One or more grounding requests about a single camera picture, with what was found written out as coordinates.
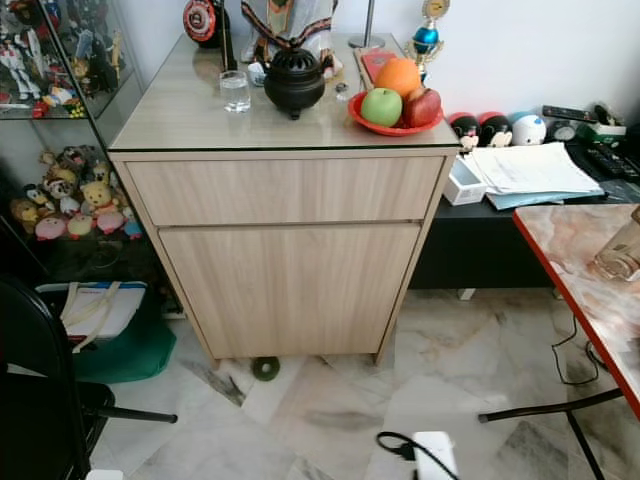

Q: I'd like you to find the pink round plush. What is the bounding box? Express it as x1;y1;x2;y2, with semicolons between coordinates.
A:
37;215;68;241

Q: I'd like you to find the yellow bear plush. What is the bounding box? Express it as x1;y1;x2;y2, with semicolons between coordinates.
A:
80;180;116;213

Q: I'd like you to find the glass display cabinet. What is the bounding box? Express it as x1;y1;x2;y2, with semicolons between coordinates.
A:
0;0;181;311

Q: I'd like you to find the white tote bag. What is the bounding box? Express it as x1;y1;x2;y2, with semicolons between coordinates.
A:
40;282;148;346

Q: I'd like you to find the black folding chair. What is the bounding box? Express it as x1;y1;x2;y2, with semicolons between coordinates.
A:
0;275;179;480

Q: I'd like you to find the green bag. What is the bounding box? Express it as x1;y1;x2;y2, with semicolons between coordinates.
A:
75;290;178;384

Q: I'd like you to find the white robot model figure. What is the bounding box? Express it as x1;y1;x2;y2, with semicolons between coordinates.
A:
2;35;46;101

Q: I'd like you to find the clear glass of water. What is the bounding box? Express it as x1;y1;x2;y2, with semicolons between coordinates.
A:
220;70;252;113

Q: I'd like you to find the light wood cabinet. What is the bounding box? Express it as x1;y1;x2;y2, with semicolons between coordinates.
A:
108;35;461;366

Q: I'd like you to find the green tape roll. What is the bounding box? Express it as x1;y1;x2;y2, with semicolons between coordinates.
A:
252;356;281;382

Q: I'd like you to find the red round drum ornament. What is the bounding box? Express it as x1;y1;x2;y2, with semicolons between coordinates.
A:
183;0;223;47

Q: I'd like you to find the black incense burner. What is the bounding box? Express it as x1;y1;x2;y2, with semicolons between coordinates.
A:
264;46;327;120

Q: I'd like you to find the robed figurine statue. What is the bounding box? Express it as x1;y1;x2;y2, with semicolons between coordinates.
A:
240;0;336;61

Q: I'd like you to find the green apple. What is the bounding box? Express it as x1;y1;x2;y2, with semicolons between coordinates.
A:
361;87;404;127

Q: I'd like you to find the red plate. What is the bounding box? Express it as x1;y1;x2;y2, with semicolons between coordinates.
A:
348;90;446;136

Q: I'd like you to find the red booklet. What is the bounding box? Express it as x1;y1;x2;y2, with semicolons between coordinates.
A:
362;48;401;81

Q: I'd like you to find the metal lamp stand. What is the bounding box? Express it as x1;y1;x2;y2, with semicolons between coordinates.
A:
350;0;389;49

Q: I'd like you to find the orange fruit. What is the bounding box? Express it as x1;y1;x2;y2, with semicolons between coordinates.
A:
374;57;423;99

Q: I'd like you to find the red apple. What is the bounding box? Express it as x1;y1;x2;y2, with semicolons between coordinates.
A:
403;87;442;128

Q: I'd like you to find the white open box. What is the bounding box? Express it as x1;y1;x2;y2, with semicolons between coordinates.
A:
445;158;486;206

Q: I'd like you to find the trophy with blue ball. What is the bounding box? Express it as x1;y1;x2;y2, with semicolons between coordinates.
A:
410;0;451;61

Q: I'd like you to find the black low bench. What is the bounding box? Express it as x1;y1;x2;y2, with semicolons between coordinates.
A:
410;140;640;291

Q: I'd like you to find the white power strip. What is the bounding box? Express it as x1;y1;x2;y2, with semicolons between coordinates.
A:
412;431;459;480

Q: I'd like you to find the black round toy head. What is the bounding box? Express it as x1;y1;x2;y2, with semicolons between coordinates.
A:
478;112;513;148

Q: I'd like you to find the stack of white papers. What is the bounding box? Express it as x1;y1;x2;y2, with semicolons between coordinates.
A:
465;142;606;196

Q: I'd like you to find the white round toy head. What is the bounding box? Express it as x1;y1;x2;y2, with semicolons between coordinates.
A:
510;112;548;147

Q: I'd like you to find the light blue folder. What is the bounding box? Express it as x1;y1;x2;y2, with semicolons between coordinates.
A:
485;187;606;211

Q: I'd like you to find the black metal table leg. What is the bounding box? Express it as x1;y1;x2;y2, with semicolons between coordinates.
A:
478;388;623;480

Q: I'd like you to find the marble table with red edge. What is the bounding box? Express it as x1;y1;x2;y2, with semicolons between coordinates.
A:
512;203;640;416

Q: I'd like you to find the slim black remote control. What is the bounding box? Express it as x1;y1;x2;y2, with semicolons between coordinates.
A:
542;105;599;123

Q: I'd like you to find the wide black remote control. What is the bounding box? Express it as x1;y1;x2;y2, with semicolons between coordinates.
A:
585;140;640;181

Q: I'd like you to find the clear glass jar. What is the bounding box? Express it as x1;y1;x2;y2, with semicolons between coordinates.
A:
595;205;640;281

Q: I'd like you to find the thick black cable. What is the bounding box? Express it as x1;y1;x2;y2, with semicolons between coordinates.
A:
377;431;436;476

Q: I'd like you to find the thin black cable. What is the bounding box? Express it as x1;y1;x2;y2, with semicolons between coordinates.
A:
550;315;611;386

